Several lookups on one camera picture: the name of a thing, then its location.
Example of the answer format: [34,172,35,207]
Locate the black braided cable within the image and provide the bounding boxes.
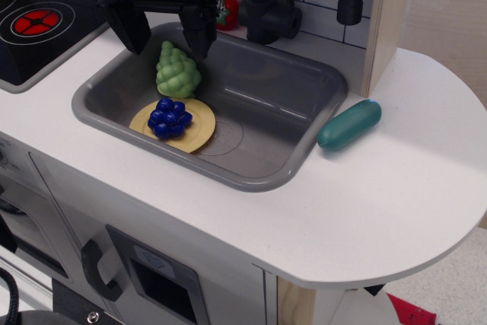
[0,266,20,325]

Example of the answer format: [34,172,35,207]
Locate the black oven door handle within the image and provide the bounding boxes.
[81,240,123,302]

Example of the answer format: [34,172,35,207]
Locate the teal toy cucumber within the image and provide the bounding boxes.
[317,99,382,151]

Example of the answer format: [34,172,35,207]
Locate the wooden side panel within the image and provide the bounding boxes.
[361,0,409,97]

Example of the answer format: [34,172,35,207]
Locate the grey plastic sink basin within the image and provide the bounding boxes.
[72,22,347,192]

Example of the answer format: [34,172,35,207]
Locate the green toy grapes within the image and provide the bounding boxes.
[156,40,202,99]

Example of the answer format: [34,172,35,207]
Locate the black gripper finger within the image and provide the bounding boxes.
[103,2,151,55]
[180,0,218,60]

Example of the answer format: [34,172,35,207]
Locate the black toy faucet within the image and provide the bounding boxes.
[238,0,363,45]

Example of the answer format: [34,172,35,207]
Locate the yellow toy plate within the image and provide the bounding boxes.
[129,98,216,153]

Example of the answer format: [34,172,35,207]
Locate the red toy strawberry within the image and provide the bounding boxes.
[216,0,240,31]

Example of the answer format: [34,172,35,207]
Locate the red object on floor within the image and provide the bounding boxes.
[387,293,437,325]

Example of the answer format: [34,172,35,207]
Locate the black toy stovetop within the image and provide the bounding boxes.
[1,0,108,94]

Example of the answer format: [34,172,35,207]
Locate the blue toy blueberries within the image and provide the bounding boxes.
[147,97,193,140]

